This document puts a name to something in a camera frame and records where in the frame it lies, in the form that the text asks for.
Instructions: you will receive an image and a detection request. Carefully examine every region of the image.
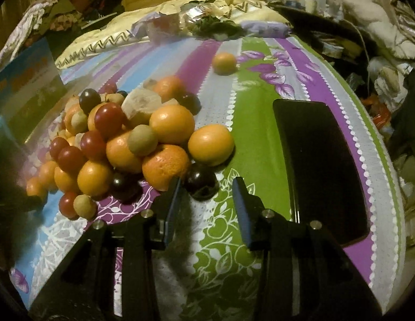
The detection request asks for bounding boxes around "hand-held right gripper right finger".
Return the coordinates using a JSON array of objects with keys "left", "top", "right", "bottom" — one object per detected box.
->
[{"left": 231, "top": 177, "right": 383, "bottom": 321}]

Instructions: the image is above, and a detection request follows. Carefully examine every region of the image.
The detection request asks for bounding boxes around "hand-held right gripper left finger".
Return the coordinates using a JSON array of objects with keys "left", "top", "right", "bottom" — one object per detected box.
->
[{"left": 28, "top": 175, "right": 183, "bottom": 321}]

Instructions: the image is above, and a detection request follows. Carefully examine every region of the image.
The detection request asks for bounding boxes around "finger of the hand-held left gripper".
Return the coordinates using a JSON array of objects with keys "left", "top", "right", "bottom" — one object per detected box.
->
[{"left": 0, "top": 194, "right": 44, "bottom": 215}]

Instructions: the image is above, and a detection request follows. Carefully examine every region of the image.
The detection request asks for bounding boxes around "dark purple plum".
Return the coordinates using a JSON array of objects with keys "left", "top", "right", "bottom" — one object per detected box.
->
[
  {"left": 109, "top": 172, "right": 143, "bottom": 203},
  {"left": 79, "top": 89, "right": 101, "bottom": 114},
  {"left": 184, "top": 165, "right": 217, "bottom": 201},
  {"left": 178, "top": 93, "right": 202, "bottom": 115}
]

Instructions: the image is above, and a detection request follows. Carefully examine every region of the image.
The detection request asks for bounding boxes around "pile of oranges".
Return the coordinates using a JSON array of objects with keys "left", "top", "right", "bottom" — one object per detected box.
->
[{"left": 26, "top": 75, "right": 235, "bottom": 198}]

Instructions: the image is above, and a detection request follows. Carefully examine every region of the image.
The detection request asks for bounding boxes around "round mandarin orange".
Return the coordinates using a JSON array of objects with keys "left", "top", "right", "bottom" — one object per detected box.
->
[{"left": 212, "top": 52, "right": 237, "bottom": 75}]

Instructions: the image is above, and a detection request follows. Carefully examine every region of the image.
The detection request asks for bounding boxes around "black smartphone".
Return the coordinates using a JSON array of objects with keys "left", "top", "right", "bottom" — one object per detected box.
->
[{"left": 272, "top": 98, "right": 370, "bottom": 248}]

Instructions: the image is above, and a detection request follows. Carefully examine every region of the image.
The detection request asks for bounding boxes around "blue and green carton box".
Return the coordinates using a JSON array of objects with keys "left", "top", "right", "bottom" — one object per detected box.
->
[{"left": 0, "top": 37, "right": 69, "bottom": 144}]

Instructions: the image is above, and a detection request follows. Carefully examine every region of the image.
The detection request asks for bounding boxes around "purple tissue packet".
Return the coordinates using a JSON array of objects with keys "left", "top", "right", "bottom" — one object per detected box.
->
[{"left": 242, "top": 20, "right": 291, "bottom": 37}]

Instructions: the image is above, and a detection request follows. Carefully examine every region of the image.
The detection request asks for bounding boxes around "leafy green vegetable bunch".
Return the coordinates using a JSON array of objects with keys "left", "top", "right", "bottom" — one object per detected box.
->
[{"left": 191, "top": 15, "right": 245, "bottom": 39}]

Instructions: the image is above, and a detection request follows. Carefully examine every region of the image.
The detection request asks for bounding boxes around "yellow zigzag quilt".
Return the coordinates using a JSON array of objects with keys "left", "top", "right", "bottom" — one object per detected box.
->
[{"left": 55, "top": 0, "right": 281, "bottom": 69}]

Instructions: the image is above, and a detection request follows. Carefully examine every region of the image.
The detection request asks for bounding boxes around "pink paper cup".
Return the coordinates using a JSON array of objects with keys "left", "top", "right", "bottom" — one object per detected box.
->
[{"left": 149, "top": 13, "right": 181, "bottom": 42}]

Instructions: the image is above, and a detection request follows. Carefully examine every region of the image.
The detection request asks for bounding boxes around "pale plastic bag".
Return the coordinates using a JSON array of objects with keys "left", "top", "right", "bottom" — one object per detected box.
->
[{"left": 132, "top": 12, "right": 161, "bottom": 37}]

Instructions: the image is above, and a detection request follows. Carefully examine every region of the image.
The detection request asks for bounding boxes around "heap of dark clothes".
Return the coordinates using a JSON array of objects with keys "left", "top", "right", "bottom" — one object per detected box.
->
[{"left": 0, "top": 0, "right": 126, "bottom": 61}]

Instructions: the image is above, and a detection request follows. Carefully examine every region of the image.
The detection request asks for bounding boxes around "clear plastic bag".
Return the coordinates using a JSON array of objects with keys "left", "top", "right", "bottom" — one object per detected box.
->
[{"left": 179, "top": 2, "right": 215, "bottom": 21}]

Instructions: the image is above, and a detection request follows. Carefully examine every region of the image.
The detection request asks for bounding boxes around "dark bedside table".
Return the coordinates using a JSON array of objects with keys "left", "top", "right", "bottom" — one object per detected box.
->
[{"left": 271, "top": 3, "right": 372, "bottom": 67}]

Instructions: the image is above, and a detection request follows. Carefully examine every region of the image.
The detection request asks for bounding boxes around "heap of pale bedding clothes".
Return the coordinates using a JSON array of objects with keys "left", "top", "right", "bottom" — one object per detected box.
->
[{"left": 328, "top": 0, "right": 415, "bottom": 208}]

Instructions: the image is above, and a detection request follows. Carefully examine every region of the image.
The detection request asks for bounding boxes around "white cable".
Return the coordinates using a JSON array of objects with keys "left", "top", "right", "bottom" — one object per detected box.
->
[{"left": 341, "top": 18, "right": 370, "bottom": 64}]

